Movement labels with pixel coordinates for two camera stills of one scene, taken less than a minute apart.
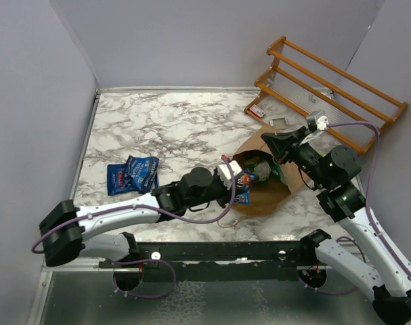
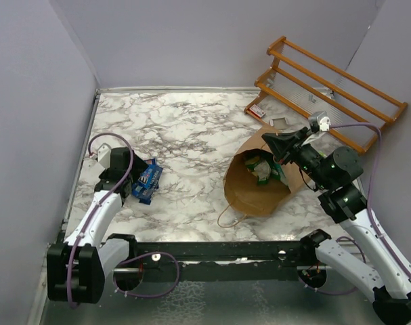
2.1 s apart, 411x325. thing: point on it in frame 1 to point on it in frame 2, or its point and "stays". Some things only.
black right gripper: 284,145 stays
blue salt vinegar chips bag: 141,174 stays
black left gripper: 227,193 to 139,166
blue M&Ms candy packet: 246,179 to 145,177
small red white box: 256,111 stays
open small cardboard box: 279,124 stays
